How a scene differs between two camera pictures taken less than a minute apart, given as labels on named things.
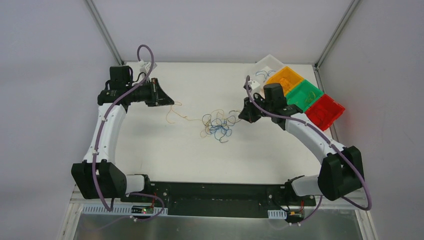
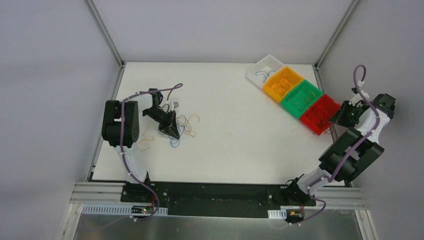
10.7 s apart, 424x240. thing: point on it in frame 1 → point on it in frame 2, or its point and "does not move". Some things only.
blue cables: (220, 131) → (181, 127)
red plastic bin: (324, 112) does not move
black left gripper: (155, 92) → (166, 121)
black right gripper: (253, 109) → (346, 112)
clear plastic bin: (264, 69) does not move
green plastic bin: (304, 95) does not move
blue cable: (264, 73) does not move
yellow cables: (213, 121) → (183, 120)
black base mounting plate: (220, 199) does not move
